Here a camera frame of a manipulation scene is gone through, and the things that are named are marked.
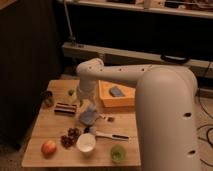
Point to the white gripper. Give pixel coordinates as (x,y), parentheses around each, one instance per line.
(89,94)

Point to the blue grey towel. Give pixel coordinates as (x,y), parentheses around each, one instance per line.
(89,116)

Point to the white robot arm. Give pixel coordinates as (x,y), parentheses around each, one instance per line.
(164,110)

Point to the green cup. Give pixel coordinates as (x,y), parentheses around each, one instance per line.
(117,153)

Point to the orange plastic bin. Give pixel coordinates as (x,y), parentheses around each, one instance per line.
(110,101)

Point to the blue sponge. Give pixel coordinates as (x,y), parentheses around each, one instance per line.
(116,92)

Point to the striped chocolate bar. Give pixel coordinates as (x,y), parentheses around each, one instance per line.
(63,108)

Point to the white bowl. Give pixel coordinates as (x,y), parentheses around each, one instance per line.
(86,143)

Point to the dark grape bunch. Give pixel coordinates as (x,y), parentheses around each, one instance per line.
(70,138)

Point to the silver spoon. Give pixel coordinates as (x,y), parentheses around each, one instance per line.
(98,133)

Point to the red apple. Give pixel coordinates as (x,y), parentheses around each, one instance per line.
(48,148)

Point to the wooden shelf unit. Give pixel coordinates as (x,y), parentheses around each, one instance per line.
(134,34)

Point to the black handle on shelf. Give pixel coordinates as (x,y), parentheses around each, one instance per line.
(174,60)

